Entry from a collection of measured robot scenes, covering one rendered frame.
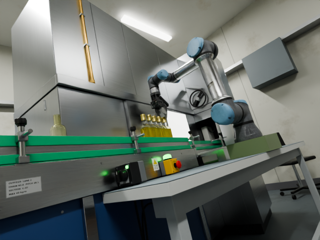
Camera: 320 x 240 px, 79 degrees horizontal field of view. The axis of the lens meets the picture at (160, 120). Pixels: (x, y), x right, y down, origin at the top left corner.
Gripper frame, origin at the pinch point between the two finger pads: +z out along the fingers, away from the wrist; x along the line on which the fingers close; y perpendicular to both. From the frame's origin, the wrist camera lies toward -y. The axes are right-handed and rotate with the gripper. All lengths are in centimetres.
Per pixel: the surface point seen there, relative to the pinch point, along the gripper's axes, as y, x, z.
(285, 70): -251, 94, -71
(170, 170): 39, 21, 38
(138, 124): 15.3, -12.2, 1.4
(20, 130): 99, 16, 18
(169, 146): 22.6, 13.4, 24.5
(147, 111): 0.7, -12.3, -10.9
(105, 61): 33, -15, -47
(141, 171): 62, 23, 36
